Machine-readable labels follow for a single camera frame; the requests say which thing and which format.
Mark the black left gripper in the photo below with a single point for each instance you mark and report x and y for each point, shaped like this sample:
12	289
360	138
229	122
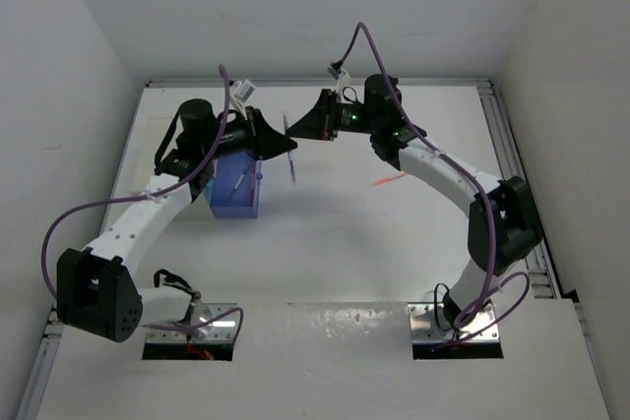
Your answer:
263	142

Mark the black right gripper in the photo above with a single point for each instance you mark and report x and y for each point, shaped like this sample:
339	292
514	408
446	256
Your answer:
320	122

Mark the blue transparent drawer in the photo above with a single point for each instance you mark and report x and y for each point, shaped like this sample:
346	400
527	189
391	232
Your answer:
218	194

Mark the orange gel pen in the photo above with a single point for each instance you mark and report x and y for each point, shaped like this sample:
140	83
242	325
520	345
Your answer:
388	179

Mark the pink gel pen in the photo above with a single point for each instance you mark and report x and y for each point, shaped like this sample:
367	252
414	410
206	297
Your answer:
253	182

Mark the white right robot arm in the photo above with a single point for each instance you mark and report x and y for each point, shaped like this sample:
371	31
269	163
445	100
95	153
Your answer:
503	222

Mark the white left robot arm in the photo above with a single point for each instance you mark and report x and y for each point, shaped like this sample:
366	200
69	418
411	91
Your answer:
96	287

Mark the white drawer cabinet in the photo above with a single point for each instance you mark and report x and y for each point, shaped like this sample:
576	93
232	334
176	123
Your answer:
144	168

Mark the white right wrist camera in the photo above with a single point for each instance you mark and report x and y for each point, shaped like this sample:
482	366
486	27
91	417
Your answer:
341	76

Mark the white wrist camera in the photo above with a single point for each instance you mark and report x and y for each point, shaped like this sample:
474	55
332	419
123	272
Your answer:
341	76
240	92

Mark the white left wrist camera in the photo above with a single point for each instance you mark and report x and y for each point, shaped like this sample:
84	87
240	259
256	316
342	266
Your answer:
240	92

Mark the aluminium frame rail back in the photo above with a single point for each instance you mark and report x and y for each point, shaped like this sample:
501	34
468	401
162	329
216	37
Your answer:
314	82

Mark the aluminium frame rail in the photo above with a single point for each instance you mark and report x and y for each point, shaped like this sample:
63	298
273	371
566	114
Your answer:
538	263
41	367
314	82

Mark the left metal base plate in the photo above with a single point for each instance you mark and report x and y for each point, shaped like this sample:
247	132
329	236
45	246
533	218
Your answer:
206	322

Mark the metal base plate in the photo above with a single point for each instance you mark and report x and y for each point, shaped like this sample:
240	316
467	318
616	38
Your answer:
206	322
428	326

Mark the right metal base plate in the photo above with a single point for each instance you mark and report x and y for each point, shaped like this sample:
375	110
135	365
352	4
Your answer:
428	326

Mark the aluminium frame rail right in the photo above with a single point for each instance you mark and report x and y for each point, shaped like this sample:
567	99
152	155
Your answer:
538	263

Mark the aluminium frame rail left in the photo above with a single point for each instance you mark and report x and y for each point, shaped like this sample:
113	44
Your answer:
41	367

